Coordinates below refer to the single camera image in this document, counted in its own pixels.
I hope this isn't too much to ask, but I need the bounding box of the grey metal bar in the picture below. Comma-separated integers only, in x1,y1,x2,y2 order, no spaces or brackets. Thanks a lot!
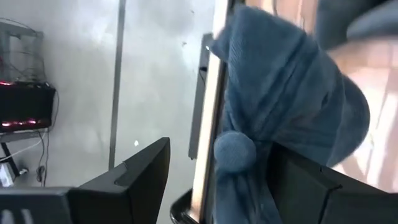
187,32,216,160

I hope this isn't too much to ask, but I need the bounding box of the black aluminium rig frame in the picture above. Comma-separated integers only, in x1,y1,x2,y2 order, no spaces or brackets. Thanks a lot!
169,187,201,224

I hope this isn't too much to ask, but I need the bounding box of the thin black cable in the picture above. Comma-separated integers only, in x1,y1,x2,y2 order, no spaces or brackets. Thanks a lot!
35,90,60,187

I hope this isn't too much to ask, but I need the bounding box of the black device with red lights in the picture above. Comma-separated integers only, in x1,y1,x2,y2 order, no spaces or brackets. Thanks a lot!
0,81,57,133

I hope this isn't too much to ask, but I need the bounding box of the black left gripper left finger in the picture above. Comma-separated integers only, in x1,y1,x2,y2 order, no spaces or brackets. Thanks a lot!
67,136,171,224

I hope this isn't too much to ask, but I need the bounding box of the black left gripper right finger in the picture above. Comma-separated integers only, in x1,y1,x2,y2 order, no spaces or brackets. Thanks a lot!
266,141,398,224

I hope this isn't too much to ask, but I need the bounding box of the thin white cable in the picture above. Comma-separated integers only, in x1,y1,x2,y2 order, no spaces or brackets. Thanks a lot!
0,136,43,162

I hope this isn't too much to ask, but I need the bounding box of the grey shelf stand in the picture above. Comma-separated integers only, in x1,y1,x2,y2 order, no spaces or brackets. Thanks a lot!
0,129,49,178

